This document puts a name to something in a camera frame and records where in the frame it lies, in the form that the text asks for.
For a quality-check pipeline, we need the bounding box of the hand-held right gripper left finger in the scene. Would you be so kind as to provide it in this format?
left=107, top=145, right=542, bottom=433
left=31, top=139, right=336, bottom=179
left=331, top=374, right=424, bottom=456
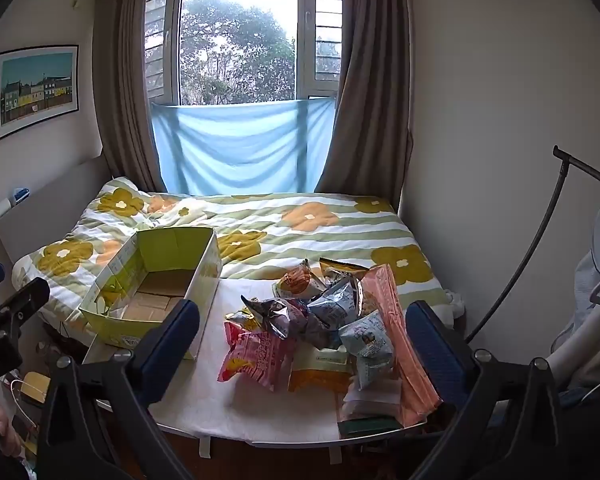
left=35, top=299, right=201, bottom=480

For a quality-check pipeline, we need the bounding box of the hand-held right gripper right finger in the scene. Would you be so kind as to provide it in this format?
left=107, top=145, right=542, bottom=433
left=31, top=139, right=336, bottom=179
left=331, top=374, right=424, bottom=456
left=405, top=301, right=576, bottom=480

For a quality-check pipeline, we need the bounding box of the green cardboard box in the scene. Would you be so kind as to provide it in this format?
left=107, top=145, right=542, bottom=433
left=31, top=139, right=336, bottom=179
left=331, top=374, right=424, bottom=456
left=78, top=226, right=223, bottom=361

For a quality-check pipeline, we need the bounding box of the light blue snack packet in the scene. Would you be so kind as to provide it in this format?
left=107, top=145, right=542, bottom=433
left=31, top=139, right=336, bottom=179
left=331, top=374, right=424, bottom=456
left=339, top=310, right=396, bottom=391

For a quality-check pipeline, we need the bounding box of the small gold snack packet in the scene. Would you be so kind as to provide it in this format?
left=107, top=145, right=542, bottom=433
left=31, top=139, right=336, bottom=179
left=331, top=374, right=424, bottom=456
left=224, top=310, right=261, bottom=333

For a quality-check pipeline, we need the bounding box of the pink snack packet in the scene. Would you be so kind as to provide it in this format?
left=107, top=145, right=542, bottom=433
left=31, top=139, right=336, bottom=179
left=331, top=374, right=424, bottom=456
left=217, top=321, right=296, bottom=392

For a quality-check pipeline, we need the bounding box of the clear plastic snack packet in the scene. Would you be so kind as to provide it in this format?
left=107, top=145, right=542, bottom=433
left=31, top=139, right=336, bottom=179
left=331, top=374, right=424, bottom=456
left=340, top=375, right=406, bottom=418

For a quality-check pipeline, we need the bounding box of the dark silver snack packet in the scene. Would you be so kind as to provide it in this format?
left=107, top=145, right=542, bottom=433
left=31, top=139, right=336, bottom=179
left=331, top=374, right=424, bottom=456
left=241, top=295, right=331, bottom=348

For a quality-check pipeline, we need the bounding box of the person's left hand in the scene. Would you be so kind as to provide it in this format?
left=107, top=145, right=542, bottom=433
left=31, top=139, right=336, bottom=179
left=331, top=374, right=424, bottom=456
left=0, top=400, right=26, bottom=461

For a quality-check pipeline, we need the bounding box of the pink floral cloth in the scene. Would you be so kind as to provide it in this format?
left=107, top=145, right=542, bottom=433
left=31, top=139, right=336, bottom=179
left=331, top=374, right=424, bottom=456
left=360, top=264, right=443, bottom=428

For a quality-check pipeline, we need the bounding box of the white crumpled cloth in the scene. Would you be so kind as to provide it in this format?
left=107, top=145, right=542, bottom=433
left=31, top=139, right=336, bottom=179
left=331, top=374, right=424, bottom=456
left=445, top=290, right=467, bottom=318

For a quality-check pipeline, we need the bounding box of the brown cardboard piece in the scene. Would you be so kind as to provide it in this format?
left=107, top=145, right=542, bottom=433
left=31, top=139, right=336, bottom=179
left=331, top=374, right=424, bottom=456
left=19, top=371, right=52, bottom=405

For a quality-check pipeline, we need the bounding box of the grey headboard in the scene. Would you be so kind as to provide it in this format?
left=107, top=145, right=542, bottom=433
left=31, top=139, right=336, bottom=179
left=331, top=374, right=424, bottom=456
left=0, top=155, right=113, bottom=281

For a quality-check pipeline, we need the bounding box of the silver blue snack packet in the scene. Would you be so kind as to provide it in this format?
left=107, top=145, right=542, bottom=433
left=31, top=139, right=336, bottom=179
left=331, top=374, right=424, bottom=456
left=307, top=280, right=363, bottom=333

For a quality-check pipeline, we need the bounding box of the dark green snack packet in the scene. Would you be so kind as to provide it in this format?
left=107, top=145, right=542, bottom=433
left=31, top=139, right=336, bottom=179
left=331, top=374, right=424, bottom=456
left=337, top=412, right=406, bottom=438

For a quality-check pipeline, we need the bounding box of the brown gold snack packet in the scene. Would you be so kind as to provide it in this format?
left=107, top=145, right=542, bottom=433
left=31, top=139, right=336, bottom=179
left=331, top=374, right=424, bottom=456
left=319, top=257, right=371, bottom=286

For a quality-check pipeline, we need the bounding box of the orange translucent snack packet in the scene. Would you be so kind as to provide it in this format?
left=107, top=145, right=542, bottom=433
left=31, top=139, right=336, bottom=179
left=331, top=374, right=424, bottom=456
left=272, top=259, right=326, bottom=301

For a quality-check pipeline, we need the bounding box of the light blue garment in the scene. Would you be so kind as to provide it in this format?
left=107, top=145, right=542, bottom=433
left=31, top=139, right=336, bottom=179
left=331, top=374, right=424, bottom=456
left=572, top=252, right=600, bottom=341

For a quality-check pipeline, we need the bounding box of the flower printed blanket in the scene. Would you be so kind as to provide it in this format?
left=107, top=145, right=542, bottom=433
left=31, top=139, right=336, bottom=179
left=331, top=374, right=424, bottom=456
left=12, top=176, right=453, bottom=333

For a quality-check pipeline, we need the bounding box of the black curved stand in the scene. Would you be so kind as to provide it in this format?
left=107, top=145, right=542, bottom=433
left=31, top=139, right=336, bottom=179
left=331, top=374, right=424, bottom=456
left=465, top=145, right=600, bottom=343

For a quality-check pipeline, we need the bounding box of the light blue cloth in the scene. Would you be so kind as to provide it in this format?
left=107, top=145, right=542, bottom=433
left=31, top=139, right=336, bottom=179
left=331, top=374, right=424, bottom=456
left=151, top=97, right=337, bottom=195

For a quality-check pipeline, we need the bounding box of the brown curtain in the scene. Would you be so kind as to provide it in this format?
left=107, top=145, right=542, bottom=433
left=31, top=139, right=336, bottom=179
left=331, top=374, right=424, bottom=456
left=91, top=0, right=168, bottom=193
left=314, top=0, right=415, bottom=211

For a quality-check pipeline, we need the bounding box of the window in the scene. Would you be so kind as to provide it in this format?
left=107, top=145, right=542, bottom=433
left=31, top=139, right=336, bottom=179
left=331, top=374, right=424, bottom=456
left=144, top=0, right=345, bottom=107

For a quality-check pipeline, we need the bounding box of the framed wall picture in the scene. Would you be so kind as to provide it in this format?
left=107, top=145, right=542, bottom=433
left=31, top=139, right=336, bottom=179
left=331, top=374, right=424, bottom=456
left=0, top=44, right=80, bottom=144

